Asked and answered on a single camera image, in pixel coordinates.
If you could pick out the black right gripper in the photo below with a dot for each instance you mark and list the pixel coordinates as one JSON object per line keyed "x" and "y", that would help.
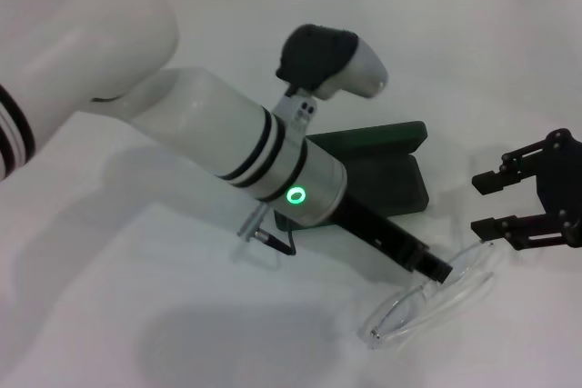
{"x": 561, "y": 179}

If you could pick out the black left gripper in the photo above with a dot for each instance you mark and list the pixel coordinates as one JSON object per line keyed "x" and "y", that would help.
{"x": 382, "y": 235}

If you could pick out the clear transparent glasses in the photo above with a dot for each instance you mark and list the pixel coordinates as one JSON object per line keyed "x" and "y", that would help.
{"x": 468, "y": 265}

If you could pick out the green glasses case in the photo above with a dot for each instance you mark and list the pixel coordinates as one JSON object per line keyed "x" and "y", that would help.
{"x": 391, "y": 179}

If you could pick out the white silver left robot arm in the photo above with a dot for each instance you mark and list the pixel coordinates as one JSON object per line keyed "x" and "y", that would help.
{"x": 204, "y": 111}

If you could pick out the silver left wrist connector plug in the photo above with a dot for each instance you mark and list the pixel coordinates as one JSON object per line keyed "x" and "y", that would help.
{"x": 252, "y": 222}

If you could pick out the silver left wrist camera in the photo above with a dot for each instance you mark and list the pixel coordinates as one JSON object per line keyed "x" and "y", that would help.
{"x": 327, "y": 56}

